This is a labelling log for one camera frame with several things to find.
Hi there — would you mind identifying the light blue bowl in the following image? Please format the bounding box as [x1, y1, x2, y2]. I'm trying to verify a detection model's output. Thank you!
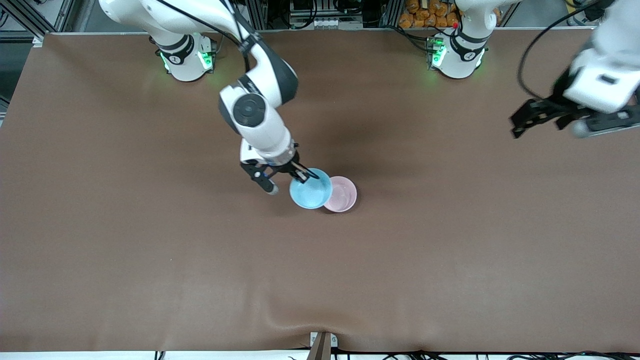
[289, 168, 334, 210]

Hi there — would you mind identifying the pink bowl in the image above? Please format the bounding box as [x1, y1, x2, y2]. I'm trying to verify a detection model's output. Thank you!
[323, 176, 358, 213]

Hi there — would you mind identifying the brown table cloth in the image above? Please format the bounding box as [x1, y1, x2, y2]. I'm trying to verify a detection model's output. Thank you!
[0, 31, 640, 354]

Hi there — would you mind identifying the pile of orange objects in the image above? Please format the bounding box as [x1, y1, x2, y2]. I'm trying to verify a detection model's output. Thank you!
[398, 0, 461, 29]

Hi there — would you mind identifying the metal table clamp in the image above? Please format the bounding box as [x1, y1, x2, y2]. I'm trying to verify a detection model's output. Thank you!
[306, 331, 339, 360]

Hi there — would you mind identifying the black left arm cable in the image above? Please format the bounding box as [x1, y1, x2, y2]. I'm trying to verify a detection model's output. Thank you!
[517, 0, 608, 101]

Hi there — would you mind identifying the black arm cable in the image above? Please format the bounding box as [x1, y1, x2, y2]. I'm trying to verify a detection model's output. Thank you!
[155, 0, 261, 73]
[517, 0, 608, 101]

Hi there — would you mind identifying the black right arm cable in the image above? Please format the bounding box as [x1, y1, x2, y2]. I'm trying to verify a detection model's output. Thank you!
[155, 0, 261, 73]

